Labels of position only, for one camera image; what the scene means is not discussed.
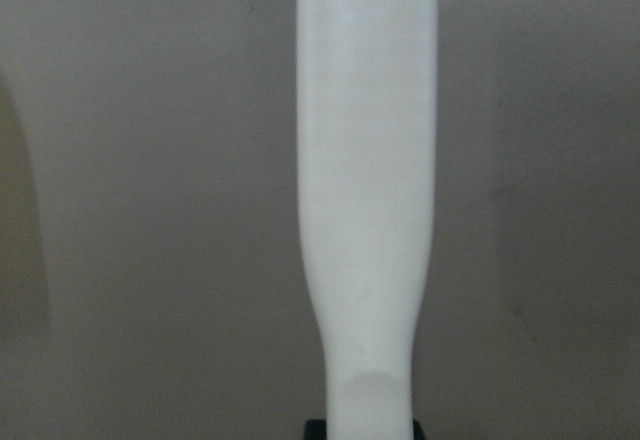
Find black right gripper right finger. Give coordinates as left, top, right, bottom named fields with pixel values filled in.
left=413, top=420, right=426, bottom=440

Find white brush with dark bristles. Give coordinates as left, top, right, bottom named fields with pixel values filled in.
left=296, top=0, right=438, bottom=439

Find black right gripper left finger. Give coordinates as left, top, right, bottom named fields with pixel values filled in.
left=303, top=419, right=327, bottom=440

